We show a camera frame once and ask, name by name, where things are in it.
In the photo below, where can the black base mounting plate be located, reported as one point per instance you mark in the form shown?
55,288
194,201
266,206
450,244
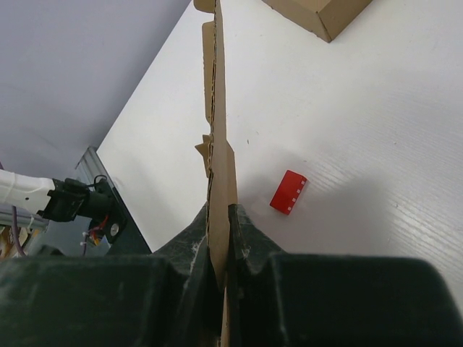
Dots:
123,231

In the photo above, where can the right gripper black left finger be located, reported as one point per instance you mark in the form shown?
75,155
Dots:
167,298

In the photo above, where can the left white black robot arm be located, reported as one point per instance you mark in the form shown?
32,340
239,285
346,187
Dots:
62,201

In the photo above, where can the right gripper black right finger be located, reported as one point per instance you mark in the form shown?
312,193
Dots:
282,299

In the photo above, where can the small red plastic block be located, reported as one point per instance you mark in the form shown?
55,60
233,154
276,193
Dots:
288,192

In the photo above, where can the large closed cardboard box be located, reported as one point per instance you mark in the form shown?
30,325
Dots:
324,18

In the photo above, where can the aluminium frame rail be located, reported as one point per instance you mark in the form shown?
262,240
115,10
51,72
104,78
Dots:
91,172

